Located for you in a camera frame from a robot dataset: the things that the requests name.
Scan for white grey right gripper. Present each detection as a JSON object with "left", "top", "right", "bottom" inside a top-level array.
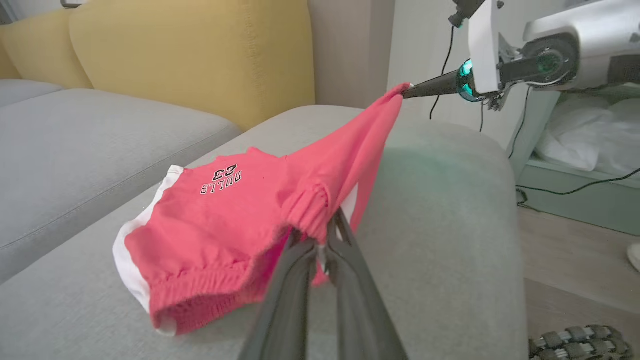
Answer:
[{"left": 402, "top": 0, "right": 527, "bottom": 109}]

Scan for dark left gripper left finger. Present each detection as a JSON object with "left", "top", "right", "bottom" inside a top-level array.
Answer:
[{"left": 240, "top": 235, "right": 321, "bottom": 360}]

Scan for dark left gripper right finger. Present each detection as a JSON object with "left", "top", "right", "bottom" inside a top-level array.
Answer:
[{"left": 325, "top": 209, "right": 409, "bottom": 360}]

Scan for red Bulls basketball shorts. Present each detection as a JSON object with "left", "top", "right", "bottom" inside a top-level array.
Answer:
[{"left": 112, "top": 82, "right": 414, "bottom": 337}]

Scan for large grey sofa seat cushion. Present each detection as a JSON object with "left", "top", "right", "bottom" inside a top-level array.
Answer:
[{"left": 0, "top": 104, "right": 530, "bottom": 360}]

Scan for white laundry pile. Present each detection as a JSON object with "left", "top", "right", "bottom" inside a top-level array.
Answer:
[{"left": 534, "top": 95, "right": 640, "bottom": 179}]

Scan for wide yellow sofa back cushion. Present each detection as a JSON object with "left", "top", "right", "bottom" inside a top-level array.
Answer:
[{"left": 69, "top": 0, "right": 317, "bottom": 132}]

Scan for grey stitched sofa seat cushion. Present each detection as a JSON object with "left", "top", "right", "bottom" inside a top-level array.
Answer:
[{"left": 0, "top": 89, "right": 244, "bottom": 283}]

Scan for narrow yellow sofa back cushion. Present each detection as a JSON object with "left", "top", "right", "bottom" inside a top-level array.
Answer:
[{"left": 0, "top": 10, "right": 94, "bottom": 91}]

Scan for thin black cable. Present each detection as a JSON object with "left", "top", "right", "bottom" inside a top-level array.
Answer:
[
  {"left": 429, "top": 25, "right": 456, "bottom": 121},
  {"left": 507, "top": 85, "right": 532, "bottom": 161},
  {"left": 515, "top": 167, "right": 640, "bottom": 212}
]

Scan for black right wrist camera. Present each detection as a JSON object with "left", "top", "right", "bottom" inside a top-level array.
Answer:
[{"left": 448, "top": 0, "right": 488, "bottom": 29}]

